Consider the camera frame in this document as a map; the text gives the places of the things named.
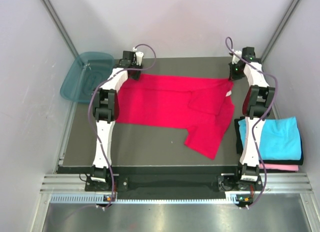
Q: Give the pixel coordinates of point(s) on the folded light blue t shirt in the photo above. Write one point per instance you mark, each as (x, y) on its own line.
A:
(248, 132)

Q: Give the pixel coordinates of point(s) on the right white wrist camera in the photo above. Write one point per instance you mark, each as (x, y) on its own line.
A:
(235, 56)

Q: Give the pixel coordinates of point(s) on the aluminium frame rail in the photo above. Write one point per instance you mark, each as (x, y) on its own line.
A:
(276, 183)

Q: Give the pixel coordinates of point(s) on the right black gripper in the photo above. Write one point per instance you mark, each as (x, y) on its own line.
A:
(232, 76)

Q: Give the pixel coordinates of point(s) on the folded pink t shirt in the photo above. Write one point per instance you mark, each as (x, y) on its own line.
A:
(282, 167)

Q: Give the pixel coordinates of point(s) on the red t shirt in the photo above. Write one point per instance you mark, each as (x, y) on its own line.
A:
(201, 106)

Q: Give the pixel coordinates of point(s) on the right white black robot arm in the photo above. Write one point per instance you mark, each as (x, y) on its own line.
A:
(256, 108)

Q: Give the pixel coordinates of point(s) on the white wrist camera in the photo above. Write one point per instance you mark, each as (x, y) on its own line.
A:
(235, 56)
(138, 56)

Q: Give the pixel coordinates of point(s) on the grey slotted cable duct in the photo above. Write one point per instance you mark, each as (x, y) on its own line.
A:
(100, 198)

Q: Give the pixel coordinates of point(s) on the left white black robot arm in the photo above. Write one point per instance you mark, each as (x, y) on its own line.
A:
(105, 110)

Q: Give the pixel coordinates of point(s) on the blue plastic bin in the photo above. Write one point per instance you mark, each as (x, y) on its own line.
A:
(88, 70)

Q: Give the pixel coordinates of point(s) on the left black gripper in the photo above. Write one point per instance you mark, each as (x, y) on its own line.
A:
(136, 75)

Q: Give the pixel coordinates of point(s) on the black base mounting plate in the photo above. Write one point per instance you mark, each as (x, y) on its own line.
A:
(125, 183)

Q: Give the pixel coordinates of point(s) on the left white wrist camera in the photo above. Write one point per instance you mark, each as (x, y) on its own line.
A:
(138, 56)

